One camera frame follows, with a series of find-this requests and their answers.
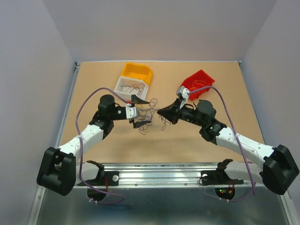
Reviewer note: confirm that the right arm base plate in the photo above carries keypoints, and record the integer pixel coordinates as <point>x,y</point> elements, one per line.
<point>216,177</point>

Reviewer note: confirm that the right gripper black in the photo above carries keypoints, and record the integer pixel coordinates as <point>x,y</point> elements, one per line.
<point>171,113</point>

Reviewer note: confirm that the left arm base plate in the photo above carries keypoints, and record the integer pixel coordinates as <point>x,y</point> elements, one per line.
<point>112,178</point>

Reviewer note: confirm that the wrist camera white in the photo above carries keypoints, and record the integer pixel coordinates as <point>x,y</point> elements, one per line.
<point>183,94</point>
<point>131,112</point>

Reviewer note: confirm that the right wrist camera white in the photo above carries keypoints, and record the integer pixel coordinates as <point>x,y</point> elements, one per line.
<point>183,94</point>

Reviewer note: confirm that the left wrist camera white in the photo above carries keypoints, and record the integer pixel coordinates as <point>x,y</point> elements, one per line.
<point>131,112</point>

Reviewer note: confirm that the red plastic bin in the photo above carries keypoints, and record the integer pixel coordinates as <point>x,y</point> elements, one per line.
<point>198,80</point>

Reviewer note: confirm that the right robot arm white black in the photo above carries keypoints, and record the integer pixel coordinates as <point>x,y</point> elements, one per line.
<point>274,167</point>

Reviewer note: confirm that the yellow plastic bin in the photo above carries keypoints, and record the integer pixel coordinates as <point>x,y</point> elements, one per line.
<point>138,71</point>

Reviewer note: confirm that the white plastic bin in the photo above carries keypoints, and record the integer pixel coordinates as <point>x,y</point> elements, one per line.
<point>126,87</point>

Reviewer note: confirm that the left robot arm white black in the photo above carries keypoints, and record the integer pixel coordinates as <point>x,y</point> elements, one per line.
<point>62,168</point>

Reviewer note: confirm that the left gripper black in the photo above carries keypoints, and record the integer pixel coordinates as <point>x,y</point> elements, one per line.
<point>135,100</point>

